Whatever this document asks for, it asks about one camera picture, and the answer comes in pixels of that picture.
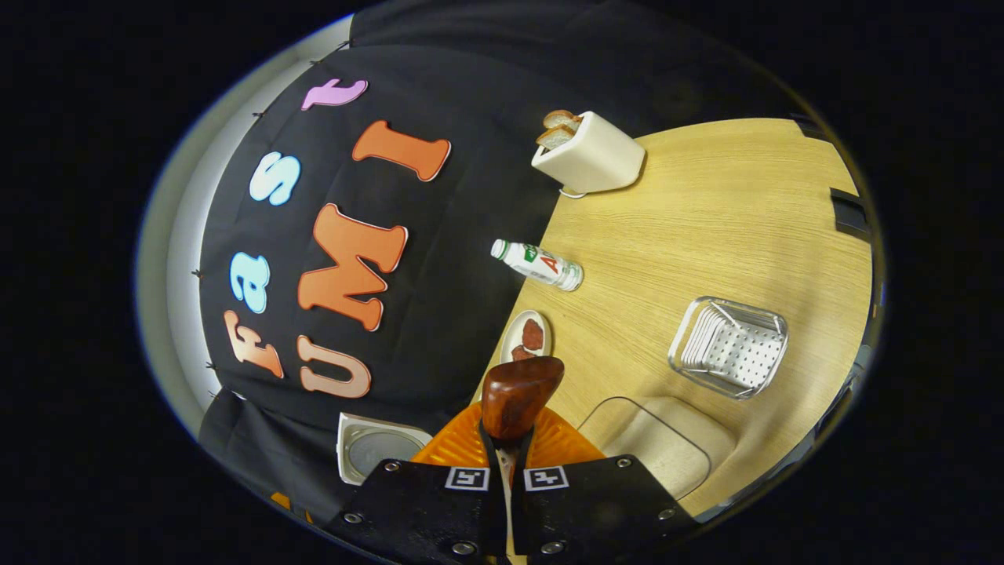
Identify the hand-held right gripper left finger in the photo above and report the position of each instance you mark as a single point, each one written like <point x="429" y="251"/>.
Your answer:
<point x="490" y="486"/>

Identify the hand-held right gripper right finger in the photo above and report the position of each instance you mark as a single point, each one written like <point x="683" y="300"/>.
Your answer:
<point x="527" y="502"/>

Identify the brown wooden spoon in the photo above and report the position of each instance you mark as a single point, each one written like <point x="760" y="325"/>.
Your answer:
<point x="518" y="396"/>

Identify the clear rice container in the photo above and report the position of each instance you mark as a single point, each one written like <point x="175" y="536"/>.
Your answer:
<point x="604" y="424"/>

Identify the white rice cooker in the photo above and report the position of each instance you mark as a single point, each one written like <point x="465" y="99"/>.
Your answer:
<point x="376" y="447"/>

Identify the perforated metal chopstick holder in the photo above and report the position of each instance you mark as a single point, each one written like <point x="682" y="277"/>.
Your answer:
<point x="733" y="349"/>

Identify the red meat piece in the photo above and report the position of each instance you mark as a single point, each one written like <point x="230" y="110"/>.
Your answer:
<point x="533" y="335"/>
<point x="524" y="355"/>

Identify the cream round plate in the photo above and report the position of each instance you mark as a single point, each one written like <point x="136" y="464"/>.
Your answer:
<point x="510" y="333"/>

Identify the white drink bottle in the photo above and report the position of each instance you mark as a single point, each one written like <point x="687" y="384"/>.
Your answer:
<point x="541" y="265"/>

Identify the white toaster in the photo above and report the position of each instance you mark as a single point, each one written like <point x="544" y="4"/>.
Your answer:
<point x="600" y="161"/>

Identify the toast bread slice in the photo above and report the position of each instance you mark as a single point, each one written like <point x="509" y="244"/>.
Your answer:
<point x="562" y="119"/>
<point x="555" y="137"/>

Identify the black table clamp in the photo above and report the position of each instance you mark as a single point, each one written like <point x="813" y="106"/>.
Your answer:
<point x="851" y="212"/>

